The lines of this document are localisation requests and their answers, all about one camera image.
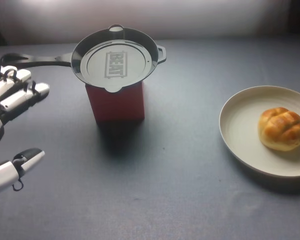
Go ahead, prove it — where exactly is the grey table cloth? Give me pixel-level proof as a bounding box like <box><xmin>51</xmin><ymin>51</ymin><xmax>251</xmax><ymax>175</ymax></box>
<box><xmin>0</xmin><ymin>32</ymin><xmax>300</xmax><ymax>240</ymax></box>

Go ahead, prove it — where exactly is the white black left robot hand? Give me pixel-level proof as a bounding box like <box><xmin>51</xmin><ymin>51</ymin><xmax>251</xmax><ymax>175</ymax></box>
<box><xmin>0</xmin><ymin>62</ymin><xmax>51</xmax><ymax>193</ymax></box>

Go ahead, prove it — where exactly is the black frying pan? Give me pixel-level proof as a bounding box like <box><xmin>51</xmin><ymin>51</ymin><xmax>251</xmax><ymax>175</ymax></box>
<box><xmin>0</xmin><ymin>24</ymin><xmax>168</xmax><ymax>94</ymax></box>

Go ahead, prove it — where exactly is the golden brown bread roll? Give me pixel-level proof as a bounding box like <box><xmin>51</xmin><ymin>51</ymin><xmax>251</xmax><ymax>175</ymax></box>
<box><xmin>257</xmin><ymin>107</ymin><xmax>300</xmax><ymax>152</ymax></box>

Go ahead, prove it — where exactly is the white round plate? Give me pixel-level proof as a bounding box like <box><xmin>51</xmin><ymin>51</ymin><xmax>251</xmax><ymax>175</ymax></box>
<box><xmin>219</xmin><ymin>85</ymin><xmax>300</xmax><ymax>179</ymax></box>

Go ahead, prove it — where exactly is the red box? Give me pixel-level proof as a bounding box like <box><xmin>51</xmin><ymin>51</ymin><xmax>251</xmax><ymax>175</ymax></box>
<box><xmin>85</xmin><ymin>80</ymin><xmax>145</xmax><ymax>124</ymax></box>

